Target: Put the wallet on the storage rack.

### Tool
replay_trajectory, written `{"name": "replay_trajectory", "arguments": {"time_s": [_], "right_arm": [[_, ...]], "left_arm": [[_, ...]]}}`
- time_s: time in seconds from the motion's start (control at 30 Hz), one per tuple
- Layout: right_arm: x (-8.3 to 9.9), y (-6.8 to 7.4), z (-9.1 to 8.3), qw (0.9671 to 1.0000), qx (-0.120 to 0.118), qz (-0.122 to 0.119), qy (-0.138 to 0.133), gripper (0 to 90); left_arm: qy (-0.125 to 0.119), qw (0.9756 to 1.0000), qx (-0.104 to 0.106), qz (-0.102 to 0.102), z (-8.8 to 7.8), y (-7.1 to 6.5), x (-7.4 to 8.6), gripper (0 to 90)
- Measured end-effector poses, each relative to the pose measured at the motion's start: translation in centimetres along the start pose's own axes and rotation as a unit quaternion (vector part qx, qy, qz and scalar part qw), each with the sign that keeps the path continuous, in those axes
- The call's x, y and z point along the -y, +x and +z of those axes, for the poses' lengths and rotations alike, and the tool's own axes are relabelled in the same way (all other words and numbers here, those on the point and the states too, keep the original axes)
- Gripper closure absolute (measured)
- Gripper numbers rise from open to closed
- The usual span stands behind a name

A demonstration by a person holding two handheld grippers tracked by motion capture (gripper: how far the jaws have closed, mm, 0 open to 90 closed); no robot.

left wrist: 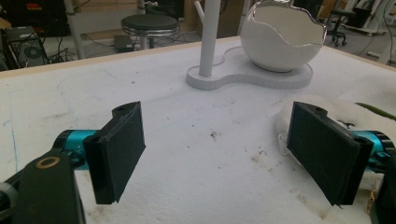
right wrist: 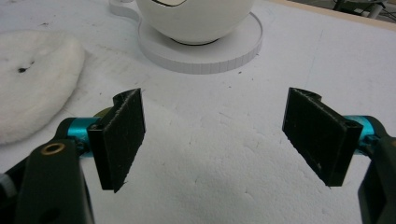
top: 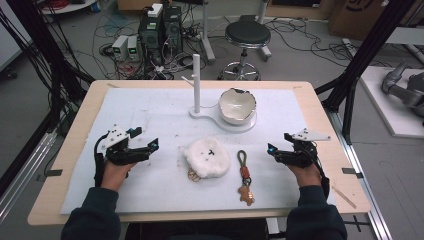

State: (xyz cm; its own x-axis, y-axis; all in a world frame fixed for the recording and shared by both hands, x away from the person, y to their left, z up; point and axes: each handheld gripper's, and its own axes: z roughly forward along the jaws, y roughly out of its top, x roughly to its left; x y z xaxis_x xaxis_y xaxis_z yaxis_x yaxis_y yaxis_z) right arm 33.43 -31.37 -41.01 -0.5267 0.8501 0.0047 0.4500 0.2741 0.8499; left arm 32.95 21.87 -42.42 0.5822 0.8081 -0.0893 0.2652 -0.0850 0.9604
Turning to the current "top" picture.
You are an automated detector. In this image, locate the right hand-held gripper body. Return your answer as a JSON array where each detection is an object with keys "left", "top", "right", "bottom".
[{"left": 275, "top": 127, "right": 332, "bottom": 169}]

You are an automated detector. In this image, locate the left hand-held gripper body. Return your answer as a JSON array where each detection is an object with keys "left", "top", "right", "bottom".
[{"left": 98, "top": 124, "right": 151, "bottom": 167}]

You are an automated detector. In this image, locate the person's right hand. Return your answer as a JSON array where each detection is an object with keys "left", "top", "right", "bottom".
[{"left": 287, "top": 162, "right": 323, "bottom": 189}]

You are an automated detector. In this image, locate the person's left hand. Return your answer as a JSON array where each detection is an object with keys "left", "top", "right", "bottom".
[{"left": 100, "top": 160, "right": 137, "bottom": 193}]

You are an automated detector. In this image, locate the white table mat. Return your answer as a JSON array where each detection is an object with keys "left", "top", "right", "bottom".
[{"left": 59, "top": 87, "right": 336, "bottom": 216}]

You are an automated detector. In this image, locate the white ceramic bowl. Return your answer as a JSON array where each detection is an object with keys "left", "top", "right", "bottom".
[{"left": 217, "top": 87, "right": 258, "bottom": 126}]

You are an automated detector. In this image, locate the thin wooden stick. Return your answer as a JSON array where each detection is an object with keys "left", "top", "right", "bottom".
[{"left": 331, "top": 185, "right": 358, "bottom": 210}]

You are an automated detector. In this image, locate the white hanger stand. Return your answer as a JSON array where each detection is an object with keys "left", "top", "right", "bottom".
[{"left": 181, "top": 53, "right": 258, "bottom": 135}]

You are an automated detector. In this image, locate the grey power supply unit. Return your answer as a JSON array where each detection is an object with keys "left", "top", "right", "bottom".
[
  {"left": 127, "top": 35, "right": 141, "bottom": 62},
  {"left": 111, "top": 34, "right": 130, "bottom": 62}
]

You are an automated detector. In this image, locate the black computer tower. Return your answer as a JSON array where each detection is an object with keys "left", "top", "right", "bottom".
[
  {"left": 137, "top": 13, "right": 165, "bottom": 65},
  {"left": 162, "top": 5, "right": 184, "bottom": 55}
]

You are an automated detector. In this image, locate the white floor board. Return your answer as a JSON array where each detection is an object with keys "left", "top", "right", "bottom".
[{"left": 359, "top": 65, "right": 424, "bottom": 140}]

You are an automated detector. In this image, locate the black round stool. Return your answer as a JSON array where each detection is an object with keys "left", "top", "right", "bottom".
[{"left": 217, "top": 19, "right": 272, "bottom": 82}]

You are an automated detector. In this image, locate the white box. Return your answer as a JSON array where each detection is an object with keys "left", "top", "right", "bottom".
[{"left": 147, "top": 2, "right": 164, "bottom": 19}]

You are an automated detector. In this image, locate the cardboard box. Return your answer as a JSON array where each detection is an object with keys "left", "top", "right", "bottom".
[{"left": 327, "top": 0, "right": 424, "bottom": 42}]

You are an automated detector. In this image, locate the left hand-held gripper cable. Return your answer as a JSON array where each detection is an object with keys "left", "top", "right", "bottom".
[{"left": 93, "top": 132, "right": 111, "bottom": 188}]

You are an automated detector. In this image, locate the hand-held gripper cable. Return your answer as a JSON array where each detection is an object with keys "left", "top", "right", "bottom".
[
  {"left": 93, "top": 132, "right": 111, "bottom": 188},
  {"left": 310, "top": 143, "right": 331, "bottom": 200}
]

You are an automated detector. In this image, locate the right hand-held gripper cable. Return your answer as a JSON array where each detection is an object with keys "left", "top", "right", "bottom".
[{"left": 310, "top": 143, "right": 331, "bottom": 200}]

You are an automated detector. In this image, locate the gingerbread man keychain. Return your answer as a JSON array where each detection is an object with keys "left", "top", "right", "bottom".
[{"left": 236, "top": 149, "right": 256, "bottom": 207}]

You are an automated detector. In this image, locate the white fluffy plush keychain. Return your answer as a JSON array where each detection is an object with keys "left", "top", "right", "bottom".
[{"left": 182, "top": 136, "right": 232, "bottom": 183}]

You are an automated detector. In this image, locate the aluminium rail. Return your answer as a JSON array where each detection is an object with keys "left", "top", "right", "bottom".
[
  {"left": 0, "top": 131, "right": 58, "bottom": 222},
  {"left": 325, "top": 109, "right": 395, "bottom": 240}
]

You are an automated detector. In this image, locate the black metal frame stand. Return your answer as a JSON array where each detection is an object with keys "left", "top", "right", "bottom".
[
  {"left": 314, "top": 0, "right": 418, "bottom": 145},
  {"left": 5, "top": 0, "right": 96, "bottom": 134}
]

